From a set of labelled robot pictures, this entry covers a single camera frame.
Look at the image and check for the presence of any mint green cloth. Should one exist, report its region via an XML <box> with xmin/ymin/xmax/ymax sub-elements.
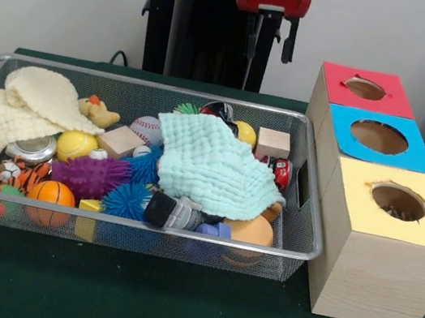
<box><xmin>144</xmin><ymin>106</ymin><xmax>300</xmax><ymax>229</ymax></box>

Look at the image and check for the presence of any multicolour cartoon print cloth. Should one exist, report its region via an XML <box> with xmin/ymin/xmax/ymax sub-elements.
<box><xmin>376</xmin><ymin>200</ymin><xmax>419</xmax><ymax>224</ymax></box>

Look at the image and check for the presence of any shallow clear mesh bin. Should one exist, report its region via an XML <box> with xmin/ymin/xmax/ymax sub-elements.
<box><xmin>0</xmin><ymin>50</ymin><xmax>348</xmax><ymax>289</ymax></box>

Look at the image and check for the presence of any wooden box with three holes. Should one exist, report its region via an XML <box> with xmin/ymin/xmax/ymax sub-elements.
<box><xmin>272</xmin><ymin>59</ymin><xmax>425</xmax><ymax>318</ymax></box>

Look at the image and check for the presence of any yellow ball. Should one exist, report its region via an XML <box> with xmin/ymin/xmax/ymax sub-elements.
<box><xmin>54</xmin><ymin>128</ymin><xmax>103</xmax><ymax>168</ymax></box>
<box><xmin>230</xmin><ymin>120</ymin><xmax>260</xmax><ymax>151</ymax></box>

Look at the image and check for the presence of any small wooden cube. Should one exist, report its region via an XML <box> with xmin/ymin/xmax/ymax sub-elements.
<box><xmin>254</xmin><ymin>127</ymin><xmax>294</xmax><ymax>163</ymax></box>

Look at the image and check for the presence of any green spiky ball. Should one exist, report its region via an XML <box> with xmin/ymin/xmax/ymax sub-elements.
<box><xmin>174</xmin><ymin>101</ymin><xmax>201</xmax><ymax>118</ymax></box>

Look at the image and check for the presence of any white toy baseball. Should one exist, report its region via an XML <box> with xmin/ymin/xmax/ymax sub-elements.
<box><xmin>127</xmin><ymin>114</ymin><xmax>167</xmax><ymax>149</ymax></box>

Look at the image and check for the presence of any yellow rubber duck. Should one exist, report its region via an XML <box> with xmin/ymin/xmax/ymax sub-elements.
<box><xmin>75</xmin><ymin>92</ymin><xmax>124</xmax><ymax>132</ymax></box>

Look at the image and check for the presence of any peach orange ball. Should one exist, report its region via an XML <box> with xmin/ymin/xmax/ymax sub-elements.
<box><xmin>221</xmin><ymin>209</ymin><xmax>278</xmax><ymax>253</ymax></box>

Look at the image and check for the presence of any cream yellow cloth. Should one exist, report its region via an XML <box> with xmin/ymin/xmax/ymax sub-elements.
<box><xmin>0</xmin><ymin>60</ymin><xmax>114</xmax><ymax>175</ymax></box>

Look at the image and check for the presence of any orange toy basketball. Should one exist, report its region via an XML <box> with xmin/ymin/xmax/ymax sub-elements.
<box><xmin>22</xmin><ymin>176</ymin><xmax>79</xmax><ymax>232</ymax></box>

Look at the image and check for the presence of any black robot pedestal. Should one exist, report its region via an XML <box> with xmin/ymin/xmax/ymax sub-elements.
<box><xmin>124</xmin><ymin>0</ymin><xmax>309</xmax><ymax>99</ymax></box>

